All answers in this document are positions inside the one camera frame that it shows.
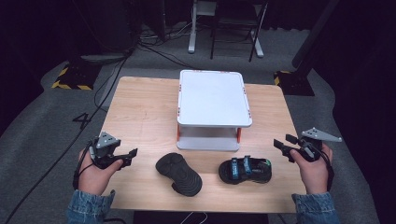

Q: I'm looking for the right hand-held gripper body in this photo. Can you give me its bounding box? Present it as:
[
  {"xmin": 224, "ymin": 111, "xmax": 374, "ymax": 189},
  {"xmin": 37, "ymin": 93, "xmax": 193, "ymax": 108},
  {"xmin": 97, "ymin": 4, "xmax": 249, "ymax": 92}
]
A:
[{"xmin": 294, "ymin": 126, "xmax": 343, "ymax": 163}]

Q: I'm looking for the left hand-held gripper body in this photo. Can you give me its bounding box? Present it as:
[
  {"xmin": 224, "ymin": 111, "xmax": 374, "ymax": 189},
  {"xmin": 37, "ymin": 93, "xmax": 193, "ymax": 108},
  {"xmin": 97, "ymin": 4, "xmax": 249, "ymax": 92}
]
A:
[{"xmin": 89, "ymin": 131, "xmax": 125, "ymax": 171}]

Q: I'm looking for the person's right hand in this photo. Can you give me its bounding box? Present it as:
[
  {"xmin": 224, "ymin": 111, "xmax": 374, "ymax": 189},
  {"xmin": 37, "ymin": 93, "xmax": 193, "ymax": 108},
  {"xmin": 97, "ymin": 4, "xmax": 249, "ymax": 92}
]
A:
[{"xmin": 289, "ymin": 143, "xmax": 334, "ymax": 196}]

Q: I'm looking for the person's left hand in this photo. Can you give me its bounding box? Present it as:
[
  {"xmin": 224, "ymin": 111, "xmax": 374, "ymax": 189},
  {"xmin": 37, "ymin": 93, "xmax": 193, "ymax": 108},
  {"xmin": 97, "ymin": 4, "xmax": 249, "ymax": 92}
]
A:
[{"xmin": 78, "ymin": 148, "xmax": 124, "ymax": 196}]

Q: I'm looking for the black sandal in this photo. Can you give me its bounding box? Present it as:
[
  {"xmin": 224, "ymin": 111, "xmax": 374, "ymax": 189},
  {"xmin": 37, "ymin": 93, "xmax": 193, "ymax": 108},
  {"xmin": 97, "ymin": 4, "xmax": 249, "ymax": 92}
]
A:
[
  {"xmin": 218, "ymin": 155, "xmax": 273, "ymax": 186},
  {"xmin": 155, "ymin": 151, "xmax": 204, "ymax": 198}
]

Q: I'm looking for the black yellow-striped stand base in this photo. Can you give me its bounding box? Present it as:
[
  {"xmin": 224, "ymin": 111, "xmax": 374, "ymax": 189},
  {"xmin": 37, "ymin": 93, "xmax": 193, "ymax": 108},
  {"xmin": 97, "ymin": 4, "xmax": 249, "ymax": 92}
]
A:
[
  {"xmin": 50, "ymin": 63, "xmax": 101, "ymax": 91},
  {"xmin": 273, "ymin": 70, "xmax": 316, "ymax": 97}
]

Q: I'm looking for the white two-tier shoe rack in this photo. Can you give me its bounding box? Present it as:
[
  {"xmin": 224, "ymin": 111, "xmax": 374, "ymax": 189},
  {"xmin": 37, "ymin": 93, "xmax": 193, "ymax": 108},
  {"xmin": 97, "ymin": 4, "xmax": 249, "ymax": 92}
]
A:
[{"xmin": 176, "ymin": 69, "xmax": 253, "ymax": 152}]

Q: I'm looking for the grey floor plate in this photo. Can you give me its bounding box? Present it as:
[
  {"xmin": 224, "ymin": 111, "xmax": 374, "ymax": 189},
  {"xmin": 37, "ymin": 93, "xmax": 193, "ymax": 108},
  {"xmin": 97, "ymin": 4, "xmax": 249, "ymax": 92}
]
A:
[{"xmin": 80, "ymin": 53, "xmax": 129, "ymax": 63}]

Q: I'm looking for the white desk leg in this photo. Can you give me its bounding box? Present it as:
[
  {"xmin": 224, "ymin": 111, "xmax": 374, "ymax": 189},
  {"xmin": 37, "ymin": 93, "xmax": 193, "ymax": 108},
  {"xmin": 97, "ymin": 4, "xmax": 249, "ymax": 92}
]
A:
[
  {"xmin": 188, "ymin": 0, "xmax": 200, "ymax": 54},
  {"xmin": 250, "ymin": 3, "xmax": 265, "ymax": 59}
]

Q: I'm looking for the black slanted stand pole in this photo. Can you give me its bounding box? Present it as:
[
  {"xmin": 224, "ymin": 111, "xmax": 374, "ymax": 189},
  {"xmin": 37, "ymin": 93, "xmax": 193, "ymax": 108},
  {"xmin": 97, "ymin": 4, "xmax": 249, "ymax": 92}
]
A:
[{"xmin": 290, "ymin": 0, "xmax": 342, "ymax": 74}]

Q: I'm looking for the black folding chair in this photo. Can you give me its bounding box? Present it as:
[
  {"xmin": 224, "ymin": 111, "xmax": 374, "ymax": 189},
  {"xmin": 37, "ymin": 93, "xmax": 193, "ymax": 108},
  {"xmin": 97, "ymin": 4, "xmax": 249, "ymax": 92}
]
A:
[{"xmin": 209, "ymin": 0, "xmax": 270, "ymax": 63}]

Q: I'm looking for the long black floor cable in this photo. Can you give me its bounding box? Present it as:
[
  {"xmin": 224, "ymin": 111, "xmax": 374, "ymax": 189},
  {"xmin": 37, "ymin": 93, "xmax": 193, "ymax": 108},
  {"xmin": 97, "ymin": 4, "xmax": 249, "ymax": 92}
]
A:
[{"xmin": 3, "ymin": 55, "xmax": 129, "ymax": 224}]

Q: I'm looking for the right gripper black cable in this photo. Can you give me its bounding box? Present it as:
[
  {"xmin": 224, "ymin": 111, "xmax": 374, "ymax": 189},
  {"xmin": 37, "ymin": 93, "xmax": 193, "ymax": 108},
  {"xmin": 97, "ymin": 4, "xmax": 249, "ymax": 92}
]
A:
[{"xmin": 317, "ymin": 148, "xmax": 336, "ymax": 192}]

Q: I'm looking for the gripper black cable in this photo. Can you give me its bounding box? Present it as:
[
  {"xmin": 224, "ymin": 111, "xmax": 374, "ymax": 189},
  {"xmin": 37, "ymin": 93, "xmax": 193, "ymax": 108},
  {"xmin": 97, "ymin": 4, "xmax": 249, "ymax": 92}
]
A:
[
  {"xmin": 317, "ymin": 148, "xmax": 336, "ymax": 192},
  {"xmin": 72, "ymin": 139, "xmax": 95, "ymax": 191}
]

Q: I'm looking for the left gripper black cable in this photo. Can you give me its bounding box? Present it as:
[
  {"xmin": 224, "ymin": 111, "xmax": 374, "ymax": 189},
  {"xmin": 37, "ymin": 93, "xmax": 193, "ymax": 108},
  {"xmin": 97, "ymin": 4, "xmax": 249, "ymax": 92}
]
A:
[{"xmin": 72, "ymin": 139, "xmax": 95, "ymax": 191}]

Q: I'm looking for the white cable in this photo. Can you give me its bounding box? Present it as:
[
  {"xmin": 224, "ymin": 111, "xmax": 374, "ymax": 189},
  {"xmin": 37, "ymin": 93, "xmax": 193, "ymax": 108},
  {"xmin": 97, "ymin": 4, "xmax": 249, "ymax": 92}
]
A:
[{"xmin": 179, "ymin": 211, "xmax": 209, "ymax": 224}]

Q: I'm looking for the bundle of floor cables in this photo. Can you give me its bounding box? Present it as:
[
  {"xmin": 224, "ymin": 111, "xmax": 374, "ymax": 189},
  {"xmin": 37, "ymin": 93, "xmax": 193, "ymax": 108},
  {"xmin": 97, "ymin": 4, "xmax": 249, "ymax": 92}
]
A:
[{"xmin": 136, "ymin": 21, "xmax": 194, "ymax": 69}]

